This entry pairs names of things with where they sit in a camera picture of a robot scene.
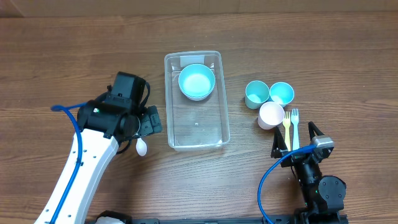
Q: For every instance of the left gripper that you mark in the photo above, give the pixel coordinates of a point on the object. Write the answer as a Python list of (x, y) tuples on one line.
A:
[(151, 121)]

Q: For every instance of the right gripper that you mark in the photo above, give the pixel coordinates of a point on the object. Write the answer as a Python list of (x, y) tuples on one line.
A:
[(278, 147)]

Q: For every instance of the white plastic spoon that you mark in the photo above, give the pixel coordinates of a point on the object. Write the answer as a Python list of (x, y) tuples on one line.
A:
[(141, 147)]

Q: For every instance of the teal bowl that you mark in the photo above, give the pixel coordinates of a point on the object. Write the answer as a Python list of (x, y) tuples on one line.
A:
[(197, 98)]

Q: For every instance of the light blue bowl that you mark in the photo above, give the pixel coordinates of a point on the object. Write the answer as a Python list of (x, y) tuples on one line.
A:
[(196, 80)]

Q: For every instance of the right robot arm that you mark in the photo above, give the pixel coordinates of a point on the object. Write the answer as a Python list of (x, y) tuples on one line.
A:
[(323, 194)]

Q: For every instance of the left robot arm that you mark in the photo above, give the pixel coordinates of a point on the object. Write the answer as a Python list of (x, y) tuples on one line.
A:
[(101, 125)]

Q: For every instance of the clear plastic container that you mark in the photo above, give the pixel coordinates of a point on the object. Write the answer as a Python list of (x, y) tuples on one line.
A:
[(194, 125)]

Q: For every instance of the yellow fork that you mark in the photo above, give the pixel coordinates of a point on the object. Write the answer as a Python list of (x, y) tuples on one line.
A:
[(286, 124)]

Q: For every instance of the light blue right fork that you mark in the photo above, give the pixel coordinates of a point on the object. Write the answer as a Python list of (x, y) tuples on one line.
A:
[(295, 122)]

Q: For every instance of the pink cup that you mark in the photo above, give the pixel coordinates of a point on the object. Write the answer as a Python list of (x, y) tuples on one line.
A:
[(271, 114)]

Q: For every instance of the blue cup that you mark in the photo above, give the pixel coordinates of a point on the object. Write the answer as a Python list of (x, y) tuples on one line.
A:
[(282, 93)]

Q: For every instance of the green cup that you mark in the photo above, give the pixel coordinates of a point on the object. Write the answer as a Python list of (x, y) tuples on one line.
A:
[(256, 94)]

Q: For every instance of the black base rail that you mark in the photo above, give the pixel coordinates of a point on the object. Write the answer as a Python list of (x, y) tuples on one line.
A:
[(115, 217)]

